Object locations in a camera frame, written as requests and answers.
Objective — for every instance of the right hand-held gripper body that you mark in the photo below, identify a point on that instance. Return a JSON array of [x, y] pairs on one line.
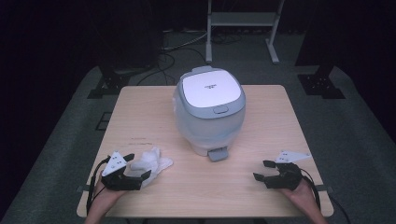
[[286, 177]]

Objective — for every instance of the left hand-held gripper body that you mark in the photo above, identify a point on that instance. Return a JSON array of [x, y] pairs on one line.
[[116, 179]]

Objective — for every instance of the white pedal trash can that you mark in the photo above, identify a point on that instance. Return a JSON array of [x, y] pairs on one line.
[[211, 124]]

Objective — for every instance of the person's left hand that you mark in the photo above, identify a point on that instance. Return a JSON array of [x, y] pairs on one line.
[[104, 194]]

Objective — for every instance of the person's right hand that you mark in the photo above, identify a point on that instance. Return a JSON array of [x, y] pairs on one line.
[[300, 194]]

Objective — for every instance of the black stand base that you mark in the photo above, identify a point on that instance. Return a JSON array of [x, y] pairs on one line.
[[320, 84], [109, 84]]

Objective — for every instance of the white metal stand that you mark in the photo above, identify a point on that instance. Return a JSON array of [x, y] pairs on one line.
[[243, 18]]

